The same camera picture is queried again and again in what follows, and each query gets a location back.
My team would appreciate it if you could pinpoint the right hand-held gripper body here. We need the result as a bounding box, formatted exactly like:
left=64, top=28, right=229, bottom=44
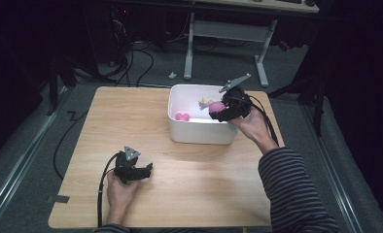
left=218, top=73, right=254, bottom=122

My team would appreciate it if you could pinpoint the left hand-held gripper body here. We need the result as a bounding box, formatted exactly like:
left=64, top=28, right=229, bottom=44
left=114, top=146, right=143, bottom=184

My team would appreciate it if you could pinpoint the pink ball rope toy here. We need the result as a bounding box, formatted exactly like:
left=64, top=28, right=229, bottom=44
left=197, top=97, right=238, bottom=135

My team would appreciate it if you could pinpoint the white plastic bin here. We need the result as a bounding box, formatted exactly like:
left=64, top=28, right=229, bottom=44
left=167, top=83, right=246, bottom=146

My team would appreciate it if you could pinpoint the pink bone toy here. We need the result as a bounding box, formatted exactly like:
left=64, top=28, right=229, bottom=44
left=174, top=112, right=192, bottom=122

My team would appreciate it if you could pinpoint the person's left hand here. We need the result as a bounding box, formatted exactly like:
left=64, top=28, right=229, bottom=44
left=106, top=177, right=143, bottom=225

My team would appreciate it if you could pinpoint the person's right hand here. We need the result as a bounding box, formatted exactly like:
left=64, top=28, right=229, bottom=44
left=229, top=106, right=280, bottom=155

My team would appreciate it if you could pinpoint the desk with white legs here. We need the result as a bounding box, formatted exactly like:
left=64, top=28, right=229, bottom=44
left=183, top=0, right=320, bottom=88

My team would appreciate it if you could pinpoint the grey tape piece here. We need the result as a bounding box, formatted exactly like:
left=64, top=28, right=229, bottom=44
left=46, top=193, right=71, bottom=205

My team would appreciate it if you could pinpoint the black metal stand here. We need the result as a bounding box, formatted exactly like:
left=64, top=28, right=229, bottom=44
left=266, top=76, right=328, bottom=138
left=46, top=52, right=78, bottom=117

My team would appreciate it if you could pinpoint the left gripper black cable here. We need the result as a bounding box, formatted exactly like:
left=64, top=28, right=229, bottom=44
left=96, top=152, right=121, bottom=228

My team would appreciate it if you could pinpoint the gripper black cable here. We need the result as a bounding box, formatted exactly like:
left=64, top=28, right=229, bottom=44
left=244, top=94, right=280, bottom=148
left=96, top=152, right=121, bottom=228

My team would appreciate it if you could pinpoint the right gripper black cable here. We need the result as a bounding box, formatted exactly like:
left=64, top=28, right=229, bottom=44
left=244, top=94, right=280, bottom=148

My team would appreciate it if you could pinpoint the black floor cable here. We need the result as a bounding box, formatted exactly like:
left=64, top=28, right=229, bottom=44
left=52, top=110, right=89, bottom=181

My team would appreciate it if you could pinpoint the metal floor rail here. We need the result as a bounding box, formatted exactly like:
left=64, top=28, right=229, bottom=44
left=0, top=86, right=71, bottom=224
left=300, top=105, right=365, bottom=233

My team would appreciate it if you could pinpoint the bundle of black cables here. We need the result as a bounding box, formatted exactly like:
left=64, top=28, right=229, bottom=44
left=96, top=8, right=156, bottom=87

